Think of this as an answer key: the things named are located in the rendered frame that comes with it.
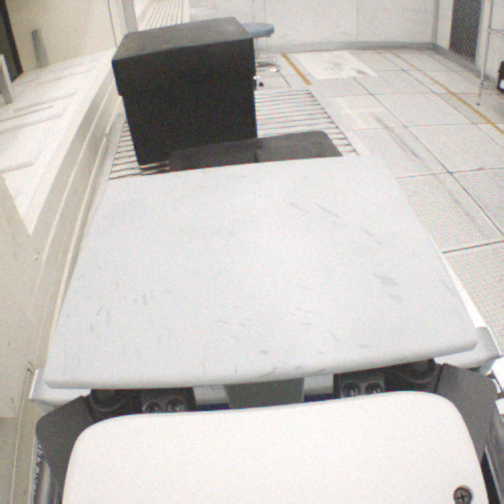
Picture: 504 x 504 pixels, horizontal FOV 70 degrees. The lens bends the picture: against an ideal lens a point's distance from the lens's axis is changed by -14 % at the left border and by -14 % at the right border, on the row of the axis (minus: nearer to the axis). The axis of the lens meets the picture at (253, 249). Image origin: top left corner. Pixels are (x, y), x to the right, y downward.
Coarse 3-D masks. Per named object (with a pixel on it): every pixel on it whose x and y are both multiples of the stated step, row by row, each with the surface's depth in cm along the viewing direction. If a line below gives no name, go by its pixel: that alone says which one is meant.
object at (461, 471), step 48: (96, 432) 9; (144, 432) 9; (192, 432) 9; (240, 432) 9; (288, 432) 9; (336, 432) 8; (384, 432) 8; (432, 432) 8; (96, 480) 8; (144, 480) 8; (192, 480) 8; (240, 480) 8; (288, 480) 8; (336, 480) 7; (384, 480) 7; (432, 480) 7; (480, 480) 7
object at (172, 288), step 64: (128, 192) 16; (192, 192) 16; (256, 192) 15; (320, 192) 15; (384, 192) 15; (128, 256) 13; (192, 256) 13; (256, 256) 13; (320, 256) 13; (384, 256) 12; (64, 320) 11; (128, 320) 11; (192, 320) 11; (256, 320) 11; (320, 320) 11; (384, 320) 11; (448, 320) 10; (64, 384) 10; (128, 384) 10; (192, 384) 10; (256, 384) 15; (320, 384) 17
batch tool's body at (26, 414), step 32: (0, 288) 36; (0, 320) 34; (32, 320) 42; (0, 352) 33; (0, 384) 32; (0, 416) 33; (32, 416) 44; (0, 448) 35; (32, 448) 42; (0, 480) 33
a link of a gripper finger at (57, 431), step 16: (80, 400) 11; (48, 416) 11; (64, 416) 11; (80, 416) 11; (96, 416) 11; (112, 416) 11; (48, 432) 10; (64, 432) 10; (80, 432) 10; (48, 448) 10; (64, 448) 10; (48, 464) 9; (64, 464) 9; (64, 480) 9
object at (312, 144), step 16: (224, 144) 71; (240, 144) 71; (256, 144) 70; (272, 144) 70; (288, 144) 70; (304, 144) 69; (320, 144) 69; (176, 160) 68; (192, 160) 68; (208, 160) 67; (224, 160) 67; (240, 160) 66; (256, 160) 62; (272, 160) 66; (288, 160) 65
